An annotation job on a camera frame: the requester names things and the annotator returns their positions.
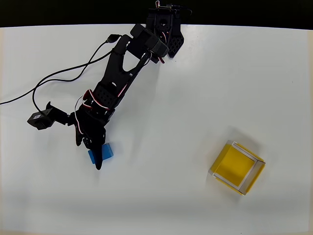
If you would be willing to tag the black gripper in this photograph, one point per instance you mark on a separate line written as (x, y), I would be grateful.
(93, 137)

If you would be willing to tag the blue block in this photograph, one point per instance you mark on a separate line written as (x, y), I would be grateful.
(108, 152)

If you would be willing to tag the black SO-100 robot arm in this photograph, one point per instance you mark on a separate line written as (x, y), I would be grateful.
(117, 71)

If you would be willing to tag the yellow open box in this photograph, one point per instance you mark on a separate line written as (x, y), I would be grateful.
(236, 166)

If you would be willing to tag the black webcam on bracket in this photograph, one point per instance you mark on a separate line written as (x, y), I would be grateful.
(42, 118)

